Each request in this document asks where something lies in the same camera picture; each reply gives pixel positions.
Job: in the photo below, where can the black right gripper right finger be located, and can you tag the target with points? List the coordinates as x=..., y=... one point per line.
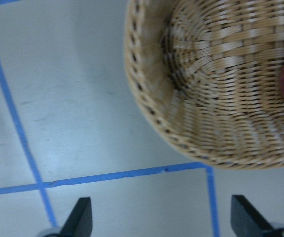
x=246, y=221

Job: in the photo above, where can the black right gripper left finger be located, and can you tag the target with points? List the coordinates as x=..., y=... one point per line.
x=80, y=220

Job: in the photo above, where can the woven wicker basket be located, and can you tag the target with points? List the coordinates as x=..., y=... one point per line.
x=205, y=74

